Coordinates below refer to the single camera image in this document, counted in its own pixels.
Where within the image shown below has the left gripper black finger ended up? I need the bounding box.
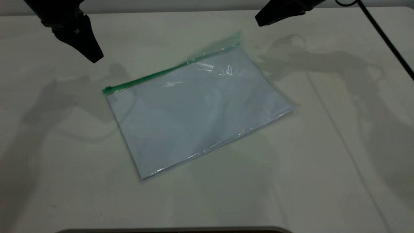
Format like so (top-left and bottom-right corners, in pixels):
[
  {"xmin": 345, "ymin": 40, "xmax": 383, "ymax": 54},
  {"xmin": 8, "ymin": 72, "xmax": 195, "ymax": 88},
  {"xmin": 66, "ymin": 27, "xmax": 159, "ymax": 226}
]
[
  {"xmin": 51, "ymin": 23, "xmax": 99, "ymax": 64},
  {"xmin": 69, "ymin": 14, "xmax": 104, "ymax": 61}
]

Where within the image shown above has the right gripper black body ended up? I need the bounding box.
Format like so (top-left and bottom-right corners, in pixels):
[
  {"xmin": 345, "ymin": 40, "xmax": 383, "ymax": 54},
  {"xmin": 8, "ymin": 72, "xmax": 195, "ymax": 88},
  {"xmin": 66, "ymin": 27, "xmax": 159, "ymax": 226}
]
[{"xmin": 291, "ymin": 0, "xmax": 327, "ymax": 15}]

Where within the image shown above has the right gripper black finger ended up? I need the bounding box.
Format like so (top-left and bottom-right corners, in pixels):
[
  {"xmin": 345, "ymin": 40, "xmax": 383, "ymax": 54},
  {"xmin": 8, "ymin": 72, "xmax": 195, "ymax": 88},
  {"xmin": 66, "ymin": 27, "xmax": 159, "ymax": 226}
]
[
  {"xmin": 255, "ymin": 0, "xmax": 297, "ymax": 26},
  {"xmin": 258, "ymin": 13, "xmax": 306, "ymax": 27}
]

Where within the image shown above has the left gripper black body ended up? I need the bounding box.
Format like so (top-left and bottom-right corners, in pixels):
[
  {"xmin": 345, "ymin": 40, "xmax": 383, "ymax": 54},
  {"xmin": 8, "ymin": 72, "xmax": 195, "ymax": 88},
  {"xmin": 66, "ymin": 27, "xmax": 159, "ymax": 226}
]
[{"xmin": 23, "ymin": 0, "xmax": 85, "ymax": 31}]

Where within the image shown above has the clear zip bag green edge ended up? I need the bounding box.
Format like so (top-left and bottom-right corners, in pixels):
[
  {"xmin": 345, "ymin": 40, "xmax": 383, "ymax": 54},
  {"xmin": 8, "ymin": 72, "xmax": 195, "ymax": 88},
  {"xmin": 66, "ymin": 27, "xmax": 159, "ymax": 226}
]
[{"xmin": 102, "ymin": 31, "xmax": 297, "ymax": 182}]

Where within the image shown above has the black cable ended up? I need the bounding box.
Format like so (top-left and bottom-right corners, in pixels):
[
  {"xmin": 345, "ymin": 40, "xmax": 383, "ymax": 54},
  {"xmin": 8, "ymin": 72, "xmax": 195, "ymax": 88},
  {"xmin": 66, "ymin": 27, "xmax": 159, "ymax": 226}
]
[{"xmin": 335, "ymin": 0, "xmax": 414, "ymax": 81}]

